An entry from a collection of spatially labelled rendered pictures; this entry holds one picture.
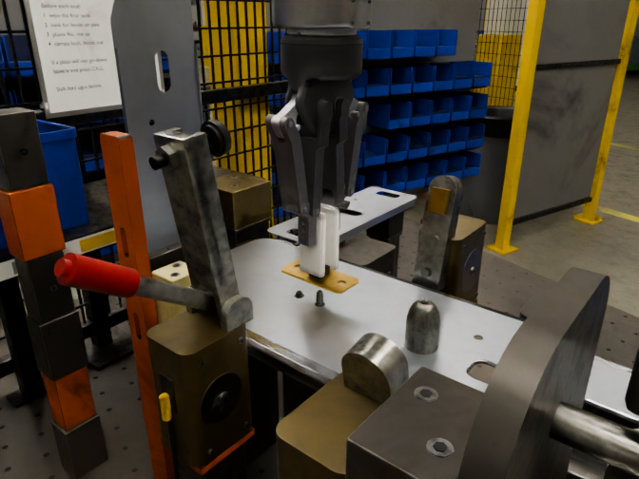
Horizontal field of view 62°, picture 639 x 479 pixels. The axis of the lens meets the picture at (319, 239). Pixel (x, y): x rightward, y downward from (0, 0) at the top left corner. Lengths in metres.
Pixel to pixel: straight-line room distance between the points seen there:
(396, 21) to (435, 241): 2.25
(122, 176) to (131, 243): 0.06
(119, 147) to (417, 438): 0.34
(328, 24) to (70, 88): 0.59
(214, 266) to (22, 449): 0.59
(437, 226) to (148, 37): 0.42
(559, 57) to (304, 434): 3.15
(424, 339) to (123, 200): 0.30
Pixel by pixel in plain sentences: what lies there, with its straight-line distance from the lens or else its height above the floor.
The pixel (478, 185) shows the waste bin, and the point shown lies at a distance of 3.69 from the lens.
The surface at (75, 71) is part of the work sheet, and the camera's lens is 0.98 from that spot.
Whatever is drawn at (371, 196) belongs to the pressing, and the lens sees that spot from 0.95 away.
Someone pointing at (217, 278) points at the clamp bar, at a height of 1.10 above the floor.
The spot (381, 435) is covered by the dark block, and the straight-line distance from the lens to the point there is 0.25.
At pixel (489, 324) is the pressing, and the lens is 0.58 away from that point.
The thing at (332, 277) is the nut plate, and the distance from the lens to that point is 0.57.
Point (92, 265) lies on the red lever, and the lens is 0.38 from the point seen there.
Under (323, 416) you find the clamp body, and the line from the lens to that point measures 0.34.
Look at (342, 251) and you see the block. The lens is 0.77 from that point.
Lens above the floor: 1.29
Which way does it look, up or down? 23 degrees down
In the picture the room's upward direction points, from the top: straight up
